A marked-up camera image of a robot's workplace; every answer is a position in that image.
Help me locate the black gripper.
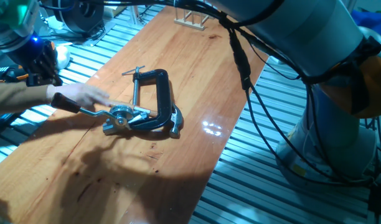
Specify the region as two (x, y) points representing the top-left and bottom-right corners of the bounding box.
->
(5, 32), (64, 88)

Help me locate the metal lever dark red knob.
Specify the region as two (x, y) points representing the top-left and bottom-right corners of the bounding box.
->
(50, 92), (118, 121)

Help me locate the black C-clamp with screw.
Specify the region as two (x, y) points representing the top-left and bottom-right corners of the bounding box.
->
(121, 65), (174, 131)

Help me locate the wooden handle claw hammer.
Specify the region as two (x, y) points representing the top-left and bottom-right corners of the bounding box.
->
(106, 98), (184, 139)

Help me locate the person's forearm brown sleeve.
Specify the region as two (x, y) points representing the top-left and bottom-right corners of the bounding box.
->
(0, 81), (52, 115)

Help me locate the person's hand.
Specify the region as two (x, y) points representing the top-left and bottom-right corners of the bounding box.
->
(46, 82), (111, 108)

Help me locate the black round spool device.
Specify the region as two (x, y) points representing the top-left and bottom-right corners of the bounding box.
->
(52, 0), (105, 34)

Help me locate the small cardboard box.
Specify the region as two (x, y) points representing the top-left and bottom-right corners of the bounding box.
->
(103, 4), (128, 18)

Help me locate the glossy wooden board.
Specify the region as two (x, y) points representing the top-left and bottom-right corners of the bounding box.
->
(0, 6), (269, 224)

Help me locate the wooden peg rack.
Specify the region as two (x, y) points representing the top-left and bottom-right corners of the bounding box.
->
(173, 7), (210, 31)

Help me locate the blue plastic bag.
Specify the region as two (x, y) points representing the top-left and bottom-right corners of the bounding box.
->
(352, 9), (381, 29)

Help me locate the green gripper mount plate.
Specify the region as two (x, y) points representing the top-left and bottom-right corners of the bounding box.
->
(0, 0), (40, 37)

